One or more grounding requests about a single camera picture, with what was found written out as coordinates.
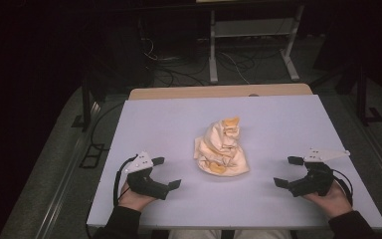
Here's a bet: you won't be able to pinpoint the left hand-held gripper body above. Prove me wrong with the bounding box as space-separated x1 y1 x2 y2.
124 151 172 201

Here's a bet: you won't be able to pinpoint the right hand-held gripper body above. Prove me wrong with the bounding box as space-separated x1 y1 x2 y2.
287 147 351 198

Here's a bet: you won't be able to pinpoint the cream pants with orange print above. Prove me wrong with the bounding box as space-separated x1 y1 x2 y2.
193 116 251 177

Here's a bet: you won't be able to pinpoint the person's left hand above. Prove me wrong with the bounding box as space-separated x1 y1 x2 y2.
117 180 157 213

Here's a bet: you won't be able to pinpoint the person's right hand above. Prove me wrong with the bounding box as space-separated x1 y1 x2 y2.
301 180 353 220

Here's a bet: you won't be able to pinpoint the black metal stand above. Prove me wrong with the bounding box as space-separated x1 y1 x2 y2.
355 64 382 126
71 78 105 132

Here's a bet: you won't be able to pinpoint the white metal stand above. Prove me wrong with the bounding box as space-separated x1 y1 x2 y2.
208 4 305 84

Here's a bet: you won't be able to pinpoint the right hand-held gripper cable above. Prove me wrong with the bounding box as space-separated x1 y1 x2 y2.
331 168 354 207

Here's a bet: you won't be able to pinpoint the hand-held gripper cable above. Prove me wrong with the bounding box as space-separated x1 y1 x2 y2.
112 153 139 208
331 168 354 207

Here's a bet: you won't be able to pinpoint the left hand-held gripper cable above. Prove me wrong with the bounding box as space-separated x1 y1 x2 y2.
112 153 139 208

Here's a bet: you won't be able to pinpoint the black floor cable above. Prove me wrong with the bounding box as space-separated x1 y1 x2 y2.
90 102 125 151

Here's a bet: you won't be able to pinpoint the tangle of black floor cables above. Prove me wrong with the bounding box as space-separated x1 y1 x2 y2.
140 36 211 88

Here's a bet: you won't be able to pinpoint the white floor cable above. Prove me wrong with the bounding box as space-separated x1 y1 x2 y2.
220 51 251 85

